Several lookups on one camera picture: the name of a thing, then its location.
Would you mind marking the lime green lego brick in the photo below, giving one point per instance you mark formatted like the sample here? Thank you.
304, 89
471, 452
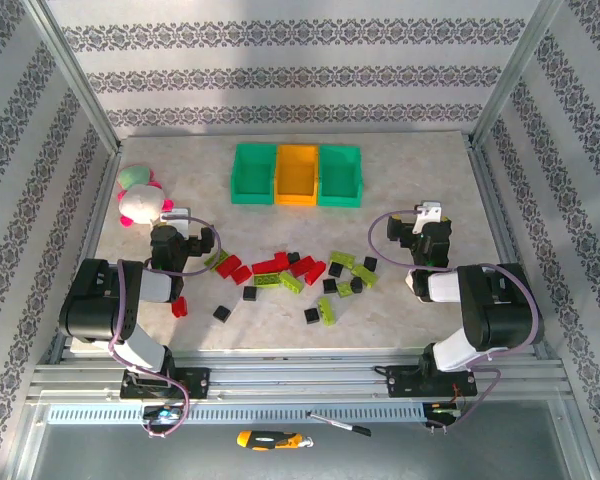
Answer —
219, 257
290, 281
267, 280
364, 275
326, 311
344, 289
342, 258

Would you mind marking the red lego brick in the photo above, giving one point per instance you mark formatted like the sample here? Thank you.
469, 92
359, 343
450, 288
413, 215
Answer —
281, 260
265, 266
302, 265
315, 272
179, 306
241, 274
228, 265

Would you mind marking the black lego brick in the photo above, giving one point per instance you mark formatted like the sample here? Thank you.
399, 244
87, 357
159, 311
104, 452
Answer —
356, 284
250, 293
221, 313
329, 285
335, 269
311, 315
293, 257
370, 263

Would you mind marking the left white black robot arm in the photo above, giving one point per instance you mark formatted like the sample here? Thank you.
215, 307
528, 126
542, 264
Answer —
95, 300

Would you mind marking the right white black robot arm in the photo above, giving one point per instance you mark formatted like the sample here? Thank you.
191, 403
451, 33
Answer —
500, 310

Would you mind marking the white pink plush toy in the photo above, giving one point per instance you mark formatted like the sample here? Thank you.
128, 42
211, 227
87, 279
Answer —
140, 204

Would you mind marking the green plastic bin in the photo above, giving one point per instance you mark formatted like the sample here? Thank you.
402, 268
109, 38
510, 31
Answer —
340, 201
252, 199

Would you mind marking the green pink plush toy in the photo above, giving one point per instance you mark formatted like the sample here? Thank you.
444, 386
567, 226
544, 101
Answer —
135, 176

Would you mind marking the yellow plastic bin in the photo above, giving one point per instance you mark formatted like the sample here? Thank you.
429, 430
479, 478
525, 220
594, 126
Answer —
295, 200

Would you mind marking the small circuit board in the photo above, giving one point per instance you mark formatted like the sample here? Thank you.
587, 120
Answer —
162, 414
445, 411

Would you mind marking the black marker pen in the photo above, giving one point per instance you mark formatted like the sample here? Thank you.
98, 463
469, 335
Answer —
340, 424

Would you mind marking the orange black utility knife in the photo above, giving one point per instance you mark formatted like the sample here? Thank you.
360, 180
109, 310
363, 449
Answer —
272, 440

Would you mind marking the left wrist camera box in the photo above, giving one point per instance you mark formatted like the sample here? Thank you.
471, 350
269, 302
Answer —
176, 216

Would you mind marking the aluminium side rail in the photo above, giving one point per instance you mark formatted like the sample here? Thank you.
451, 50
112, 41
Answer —
91, 235
492, 200

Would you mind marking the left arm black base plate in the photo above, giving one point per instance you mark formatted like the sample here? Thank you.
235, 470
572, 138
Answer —
195, 382

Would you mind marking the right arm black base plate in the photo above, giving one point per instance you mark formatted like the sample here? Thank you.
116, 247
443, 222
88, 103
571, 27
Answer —
405, 382

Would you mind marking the aluminium mounting rail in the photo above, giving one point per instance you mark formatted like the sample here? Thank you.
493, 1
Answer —
290, 380

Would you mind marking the aluminium upright post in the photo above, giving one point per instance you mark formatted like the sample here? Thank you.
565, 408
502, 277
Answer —
512, 75
74, 75

